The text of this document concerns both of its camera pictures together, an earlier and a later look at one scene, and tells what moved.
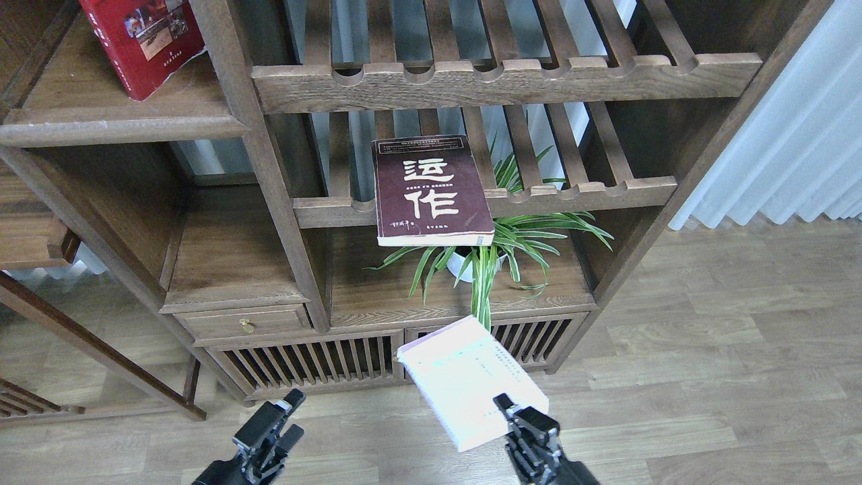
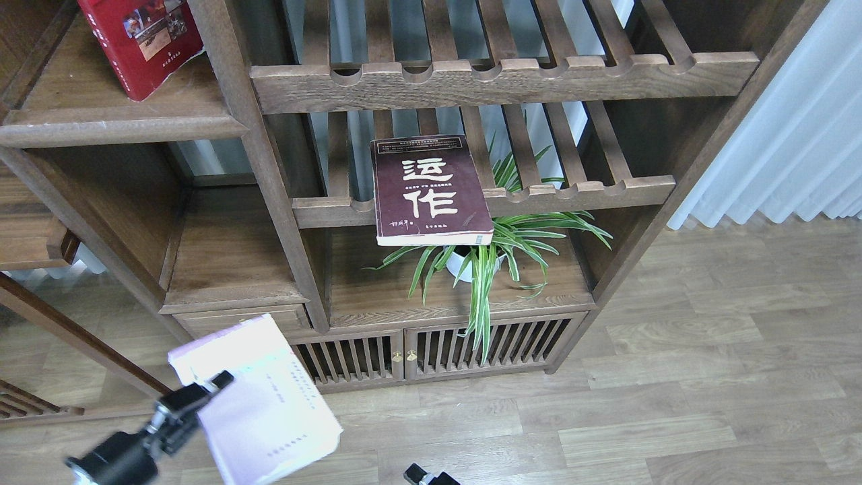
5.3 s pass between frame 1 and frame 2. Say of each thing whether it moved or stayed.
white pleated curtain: stayed
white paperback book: moved
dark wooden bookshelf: stayed
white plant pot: stayed
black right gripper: moved
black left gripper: moved
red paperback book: stayed
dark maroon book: stayed
